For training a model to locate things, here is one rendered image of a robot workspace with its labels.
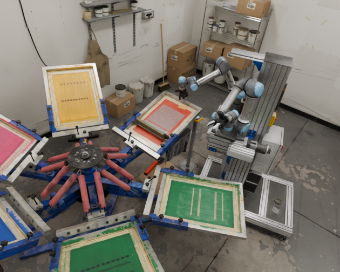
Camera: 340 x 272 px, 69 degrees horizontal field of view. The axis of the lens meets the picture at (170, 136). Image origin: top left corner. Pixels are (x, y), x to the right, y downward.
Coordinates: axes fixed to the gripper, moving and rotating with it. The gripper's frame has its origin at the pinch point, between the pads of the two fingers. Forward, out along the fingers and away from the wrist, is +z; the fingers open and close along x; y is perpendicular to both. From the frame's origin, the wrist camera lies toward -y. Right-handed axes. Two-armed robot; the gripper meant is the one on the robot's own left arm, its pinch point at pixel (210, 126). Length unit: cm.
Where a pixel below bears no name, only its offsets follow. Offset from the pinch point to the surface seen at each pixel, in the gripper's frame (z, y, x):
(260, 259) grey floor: -42, 177, -57
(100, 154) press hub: 67, 28, 66
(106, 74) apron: -78, 53, 293
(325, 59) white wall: -383, 39, 32
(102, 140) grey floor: -15, 137, 231
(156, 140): -3, 51, 73
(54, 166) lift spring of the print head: 100, 36, 90
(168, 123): -27, 43, 80
